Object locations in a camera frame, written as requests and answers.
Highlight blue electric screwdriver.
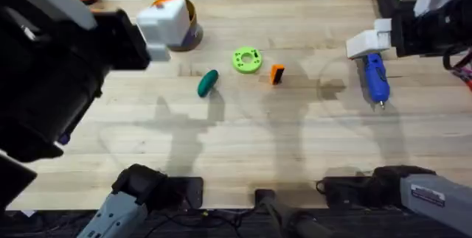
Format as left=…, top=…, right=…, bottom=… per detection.
left=362, top=52, right=391, bottom=111

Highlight black cable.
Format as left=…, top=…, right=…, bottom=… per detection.
left=142, top=208, right=261, bottom=238

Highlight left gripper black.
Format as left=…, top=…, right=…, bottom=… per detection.
left=0, top=8, right=172, bottom=162

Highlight green disc with holes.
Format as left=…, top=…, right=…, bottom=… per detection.
left=232, top=46, right=264, bottom=74

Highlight black rail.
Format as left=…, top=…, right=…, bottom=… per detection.
left=0, top=207, right=472, bottom=238

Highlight green toy cucumber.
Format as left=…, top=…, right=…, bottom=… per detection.
left=196, top=69, right=220, bottom=99

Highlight red cable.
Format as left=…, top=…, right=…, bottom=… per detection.
left=452, top=49, right=472, bottom=92

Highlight orange ribbed wedge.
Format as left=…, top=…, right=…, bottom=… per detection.
left=269, top=63, right=286, bottom=85

